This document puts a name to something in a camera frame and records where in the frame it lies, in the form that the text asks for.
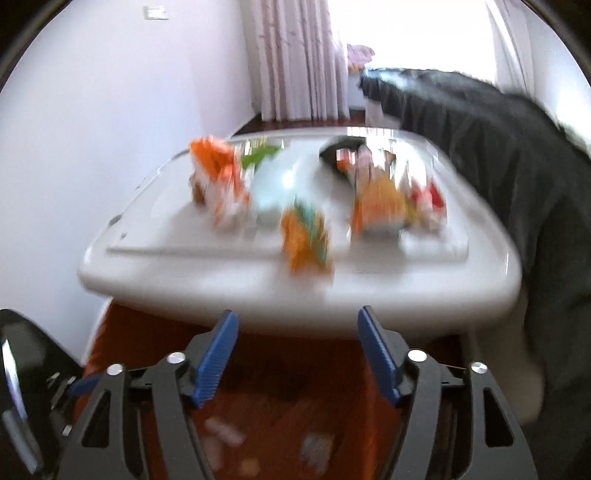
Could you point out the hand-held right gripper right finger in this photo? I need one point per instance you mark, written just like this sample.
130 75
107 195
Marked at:
378 355

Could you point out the pink pillow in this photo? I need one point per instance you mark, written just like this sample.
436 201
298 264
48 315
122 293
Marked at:
359 55

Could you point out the black sock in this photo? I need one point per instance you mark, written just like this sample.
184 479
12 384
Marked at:
330 159

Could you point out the orange bin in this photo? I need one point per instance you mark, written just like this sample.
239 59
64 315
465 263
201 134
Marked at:
286 369

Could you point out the green wrapper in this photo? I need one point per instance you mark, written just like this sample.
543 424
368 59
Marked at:
258 157

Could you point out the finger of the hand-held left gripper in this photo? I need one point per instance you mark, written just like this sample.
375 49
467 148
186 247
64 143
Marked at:
87 385

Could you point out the white wall plate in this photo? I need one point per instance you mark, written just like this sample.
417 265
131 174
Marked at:
156 12

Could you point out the pink wrapper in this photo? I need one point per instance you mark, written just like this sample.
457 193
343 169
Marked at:
369 161

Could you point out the orange and white snack packet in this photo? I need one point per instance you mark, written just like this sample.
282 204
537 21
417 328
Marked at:
217 180

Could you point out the white bed frame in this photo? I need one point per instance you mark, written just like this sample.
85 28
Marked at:
373 110

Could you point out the red and white packet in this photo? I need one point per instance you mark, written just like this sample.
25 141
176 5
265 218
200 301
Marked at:
427 203

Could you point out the white plastic table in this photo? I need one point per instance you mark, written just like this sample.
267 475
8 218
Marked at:
184 272

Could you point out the light blue packet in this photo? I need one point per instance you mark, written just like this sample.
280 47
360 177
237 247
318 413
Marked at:
277 189

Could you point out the pink curtain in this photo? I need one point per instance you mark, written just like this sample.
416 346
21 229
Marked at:
510 41
295 55

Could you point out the orange and teal snack packet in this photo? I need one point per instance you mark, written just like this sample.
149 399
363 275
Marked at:
304 240

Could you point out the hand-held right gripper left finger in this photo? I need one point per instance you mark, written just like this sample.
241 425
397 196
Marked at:
217 360

